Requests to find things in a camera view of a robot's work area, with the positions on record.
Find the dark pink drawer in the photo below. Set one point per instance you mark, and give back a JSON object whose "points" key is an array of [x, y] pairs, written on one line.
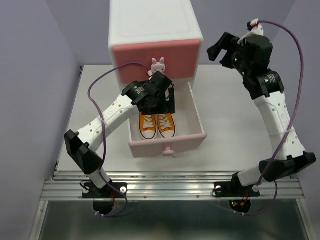
{"points": [[179, 57]]}

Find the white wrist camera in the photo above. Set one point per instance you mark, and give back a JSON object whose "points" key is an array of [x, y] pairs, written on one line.
{"points": [[151, 74], [253, 28]]}

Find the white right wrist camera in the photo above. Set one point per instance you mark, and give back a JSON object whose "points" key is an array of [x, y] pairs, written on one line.
{"points": [[253, 28]]}

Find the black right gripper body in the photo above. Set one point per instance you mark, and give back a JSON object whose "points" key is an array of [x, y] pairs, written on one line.
{"points": [[239, 63]]}

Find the light pink drawer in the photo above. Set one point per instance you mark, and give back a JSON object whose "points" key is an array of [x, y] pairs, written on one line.
{"points": [[187, 133]]}

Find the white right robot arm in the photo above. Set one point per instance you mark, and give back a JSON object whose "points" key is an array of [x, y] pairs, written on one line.
{"points": [[289, 156]]}

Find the orange sneaker front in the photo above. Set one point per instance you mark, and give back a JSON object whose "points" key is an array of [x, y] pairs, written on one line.
{"points": [[147, 126]]}

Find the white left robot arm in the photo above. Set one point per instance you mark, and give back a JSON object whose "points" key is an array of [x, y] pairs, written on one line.
{"points": [[82, 145]]}

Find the aluminium mounting rail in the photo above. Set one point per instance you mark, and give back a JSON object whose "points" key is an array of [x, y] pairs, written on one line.
{"points": [[164, 185]]}

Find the white cabinet frame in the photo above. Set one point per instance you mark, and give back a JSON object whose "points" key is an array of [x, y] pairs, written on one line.
{"points": [[148, 21]]}

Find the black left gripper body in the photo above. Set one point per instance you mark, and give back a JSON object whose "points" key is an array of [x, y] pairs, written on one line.
{"points": [[160, 105]]}

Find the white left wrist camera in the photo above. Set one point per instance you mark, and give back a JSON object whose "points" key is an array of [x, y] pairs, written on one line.
{"points": [[151, 74]]}

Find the orange sneaker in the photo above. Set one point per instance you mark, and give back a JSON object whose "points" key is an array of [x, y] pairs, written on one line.
{"points": [[147, 126], [166, 125]]}

